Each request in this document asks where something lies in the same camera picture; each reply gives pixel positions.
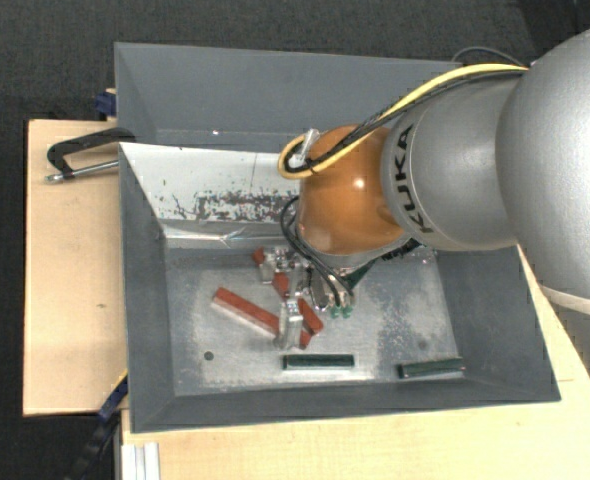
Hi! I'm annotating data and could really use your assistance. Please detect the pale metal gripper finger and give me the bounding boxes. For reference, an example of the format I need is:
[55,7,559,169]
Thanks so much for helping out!
[273,299,305,351]
[258,246,297,283]

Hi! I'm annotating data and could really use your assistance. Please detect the red-brown flat block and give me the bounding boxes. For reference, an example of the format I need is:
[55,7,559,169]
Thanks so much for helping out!
[210,286,314,350]
[252,246,325,335]

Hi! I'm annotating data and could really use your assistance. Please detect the dark green flat block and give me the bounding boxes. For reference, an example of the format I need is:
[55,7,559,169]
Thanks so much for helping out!
[397,357,466,381]
[281,353,356,371]

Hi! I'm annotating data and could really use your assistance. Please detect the grey metal bin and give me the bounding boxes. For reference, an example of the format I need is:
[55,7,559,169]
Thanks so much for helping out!
[113,41,562,434]

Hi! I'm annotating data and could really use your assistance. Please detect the pale flat board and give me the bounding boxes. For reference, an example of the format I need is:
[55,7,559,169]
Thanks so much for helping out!
[22,117,129,417]

